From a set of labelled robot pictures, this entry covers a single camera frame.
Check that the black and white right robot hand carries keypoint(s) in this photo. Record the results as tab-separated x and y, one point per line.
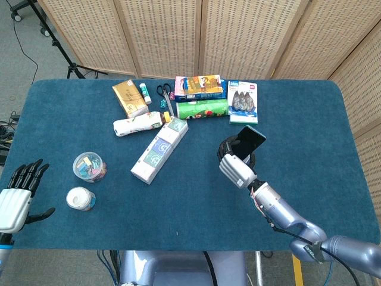
236	171

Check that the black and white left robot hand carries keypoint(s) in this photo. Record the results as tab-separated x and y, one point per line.
13	208

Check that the black smartphone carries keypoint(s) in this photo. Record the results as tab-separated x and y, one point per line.
250	141

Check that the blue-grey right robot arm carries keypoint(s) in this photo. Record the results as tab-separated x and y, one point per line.
276	205

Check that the black tripod stand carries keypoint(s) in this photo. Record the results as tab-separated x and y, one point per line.
73	69

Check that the black wheeled stand base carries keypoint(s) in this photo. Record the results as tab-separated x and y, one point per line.
17	16

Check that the blue table mat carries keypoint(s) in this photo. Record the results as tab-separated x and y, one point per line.
193	208

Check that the white lidded jar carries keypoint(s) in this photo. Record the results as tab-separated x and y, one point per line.
78	199

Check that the green cartoon cylinder case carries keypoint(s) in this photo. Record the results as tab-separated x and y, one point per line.
202	109

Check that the correction tape blister pack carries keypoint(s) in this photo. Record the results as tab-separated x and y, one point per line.
242	99

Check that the blue flat box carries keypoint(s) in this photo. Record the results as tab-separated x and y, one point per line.
208	96

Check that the long white box blue squares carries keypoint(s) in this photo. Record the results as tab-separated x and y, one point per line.
159	149

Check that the clear jar of binder clips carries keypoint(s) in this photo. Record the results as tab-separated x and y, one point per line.
89	167

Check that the tea bottle with yellow cap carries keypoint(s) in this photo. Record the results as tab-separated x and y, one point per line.
159	119

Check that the colourful cartoon picture box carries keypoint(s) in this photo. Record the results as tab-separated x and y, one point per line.
199	84

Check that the metal table leg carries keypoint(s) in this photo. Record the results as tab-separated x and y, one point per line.
258	268

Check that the teal binder clip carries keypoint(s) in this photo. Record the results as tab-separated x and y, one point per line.
162	103

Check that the blue-grey robot torso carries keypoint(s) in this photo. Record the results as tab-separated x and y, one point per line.
178	268

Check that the white floral fabric pouch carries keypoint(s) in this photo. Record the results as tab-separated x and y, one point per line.
132	125

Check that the white glue stick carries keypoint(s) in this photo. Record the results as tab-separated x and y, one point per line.
145	93

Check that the gold tissue pack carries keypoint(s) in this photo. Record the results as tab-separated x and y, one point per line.
129	96

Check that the woven wooden folding screen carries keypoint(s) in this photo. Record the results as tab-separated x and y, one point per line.
166	35

